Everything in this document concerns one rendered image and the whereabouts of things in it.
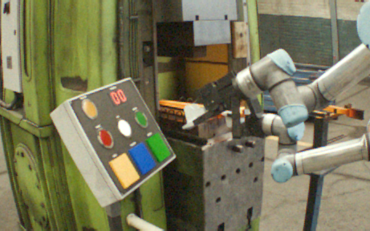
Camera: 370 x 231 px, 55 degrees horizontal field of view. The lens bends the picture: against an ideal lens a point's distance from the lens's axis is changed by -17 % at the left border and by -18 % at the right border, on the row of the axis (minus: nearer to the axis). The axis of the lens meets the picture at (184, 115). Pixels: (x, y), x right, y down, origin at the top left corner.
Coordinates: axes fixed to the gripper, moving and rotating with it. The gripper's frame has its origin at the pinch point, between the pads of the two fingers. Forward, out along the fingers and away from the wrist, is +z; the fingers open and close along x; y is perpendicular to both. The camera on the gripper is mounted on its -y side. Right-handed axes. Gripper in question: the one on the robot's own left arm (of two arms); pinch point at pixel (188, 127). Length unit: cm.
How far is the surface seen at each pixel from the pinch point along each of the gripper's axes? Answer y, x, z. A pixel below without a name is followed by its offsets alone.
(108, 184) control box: -4.2, 27.9, 11.9
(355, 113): -29, -82, -39
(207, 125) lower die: -0.1, -38.7, 12.7
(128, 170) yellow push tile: -3.1, 20.3, 10.2
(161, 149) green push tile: -1.6, 0.7, 10.5
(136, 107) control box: 12.5, 1.8, 10.9
